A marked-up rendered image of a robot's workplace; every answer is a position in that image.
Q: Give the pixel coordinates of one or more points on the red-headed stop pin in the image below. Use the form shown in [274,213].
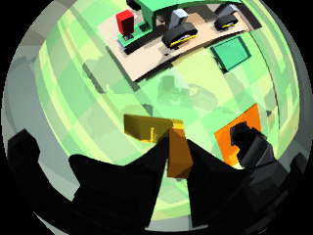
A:
[125,23]

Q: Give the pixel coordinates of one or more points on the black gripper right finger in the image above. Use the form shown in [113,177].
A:
[213,184]

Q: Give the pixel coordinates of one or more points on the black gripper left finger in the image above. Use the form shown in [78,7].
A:
[138,181]

